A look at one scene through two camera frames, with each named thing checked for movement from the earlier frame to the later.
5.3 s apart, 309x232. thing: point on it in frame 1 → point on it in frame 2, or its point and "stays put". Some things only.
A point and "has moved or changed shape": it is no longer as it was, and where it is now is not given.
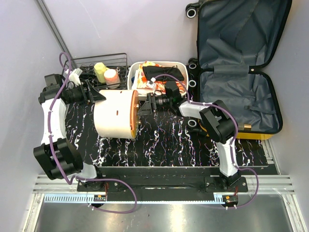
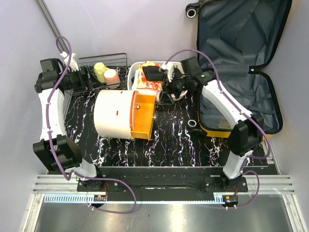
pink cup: [112, 78] stays put
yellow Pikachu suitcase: [235, 39] stays put
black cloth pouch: [154, 71] stays put
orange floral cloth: [142, 79] stays put
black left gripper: [94, 95] → [85, 84]
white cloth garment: [134, 85] stays put
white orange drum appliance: [118, 116] has moved or changed shape
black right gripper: [145, 109] → [169, 88]
